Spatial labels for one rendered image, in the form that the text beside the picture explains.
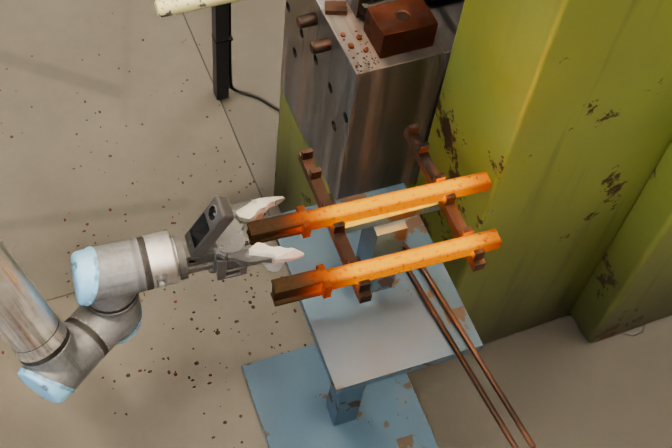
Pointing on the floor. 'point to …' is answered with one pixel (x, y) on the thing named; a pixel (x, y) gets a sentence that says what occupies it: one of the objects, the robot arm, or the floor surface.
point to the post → (220, 22)
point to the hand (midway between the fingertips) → (291, 223)
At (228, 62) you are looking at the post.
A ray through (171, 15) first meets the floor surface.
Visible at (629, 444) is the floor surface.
